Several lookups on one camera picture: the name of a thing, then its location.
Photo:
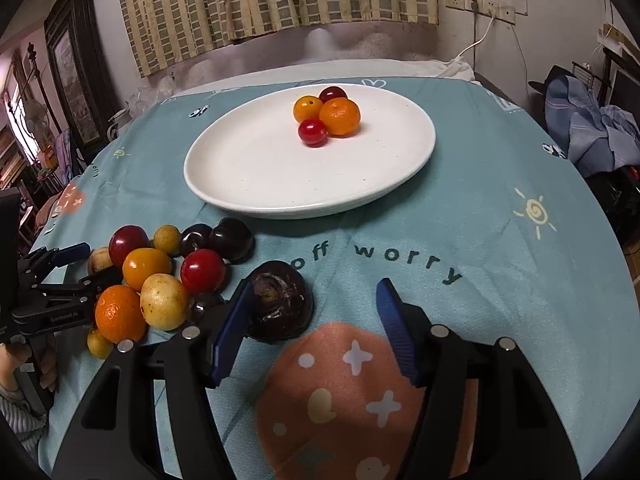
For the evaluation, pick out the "clear plastic bag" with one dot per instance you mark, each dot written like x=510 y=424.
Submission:
x=142 y=102

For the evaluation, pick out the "dark wooden framed picture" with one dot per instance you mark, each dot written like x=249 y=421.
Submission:
x=75 y=70

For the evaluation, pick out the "striped yellow grey curtain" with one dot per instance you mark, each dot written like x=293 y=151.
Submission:
x=275 y=0

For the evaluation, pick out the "dark cherry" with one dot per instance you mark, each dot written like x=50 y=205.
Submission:
x=204 y=307
x=194 y=240

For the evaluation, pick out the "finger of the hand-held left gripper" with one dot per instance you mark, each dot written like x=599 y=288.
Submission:
x=75 y=290
x=72 y=252

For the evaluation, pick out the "blue clothes pile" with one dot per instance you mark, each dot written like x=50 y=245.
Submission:
x=585 y=120

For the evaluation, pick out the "beige longan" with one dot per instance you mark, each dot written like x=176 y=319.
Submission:
x=99 y=260

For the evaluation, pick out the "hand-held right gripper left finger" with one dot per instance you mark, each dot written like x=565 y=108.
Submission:
x=232 y=330

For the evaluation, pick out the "orange cherry tomato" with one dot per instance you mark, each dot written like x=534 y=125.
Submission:
x=306 y=109
x=146 y=269

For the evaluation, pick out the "black monitor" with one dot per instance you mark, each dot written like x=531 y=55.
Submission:
x=625 y=85

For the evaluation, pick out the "red plum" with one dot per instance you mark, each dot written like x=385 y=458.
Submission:
x=127 y=242

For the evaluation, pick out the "white wall power strip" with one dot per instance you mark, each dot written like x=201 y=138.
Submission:
x=492 y=9

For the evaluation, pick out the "dark red cherry tomato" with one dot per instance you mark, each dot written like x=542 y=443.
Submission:
x=334 y=93

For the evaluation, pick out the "dark brown water chestnut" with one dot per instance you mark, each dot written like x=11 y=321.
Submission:
x=285 y=305

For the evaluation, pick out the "dark purple plum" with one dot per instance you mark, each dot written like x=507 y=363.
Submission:
x=232 y=239

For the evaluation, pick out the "yellow loquat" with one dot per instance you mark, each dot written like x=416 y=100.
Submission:
x=164 y=302

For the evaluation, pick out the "person's left hand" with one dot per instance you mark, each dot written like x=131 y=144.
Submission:
x=47 y=362

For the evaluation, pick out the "teal printed tablecloth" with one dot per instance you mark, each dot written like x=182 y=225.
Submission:
x=475 y=185

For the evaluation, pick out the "white towel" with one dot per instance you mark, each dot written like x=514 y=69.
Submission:
x=400 y=67

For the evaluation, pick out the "black hat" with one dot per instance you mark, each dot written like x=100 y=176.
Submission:
x=550 y=79

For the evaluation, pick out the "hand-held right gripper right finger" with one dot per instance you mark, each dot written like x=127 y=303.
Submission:
x=395 y=325

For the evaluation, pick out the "person's left forearm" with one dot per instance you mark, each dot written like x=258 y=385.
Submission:
x=17 y=417

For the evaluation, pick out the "mandarin orange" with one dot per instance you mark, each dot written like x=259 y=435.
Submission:
x=119 y=314
x=341 y=118

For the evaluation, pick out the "white oval plate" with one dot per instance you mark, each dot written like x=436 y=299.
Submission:
x=260 y=160

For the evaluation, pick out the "white jug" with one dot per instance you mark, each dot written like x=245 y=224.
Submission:
x=119 y=123

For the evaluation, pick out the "standing fan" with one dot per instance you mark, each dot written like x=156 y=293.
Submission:
x=37 y=116

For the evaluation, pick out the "small yellow-green fruit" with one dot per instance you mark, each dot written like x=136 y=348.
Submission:
x=166 y=239
x=98 y=344

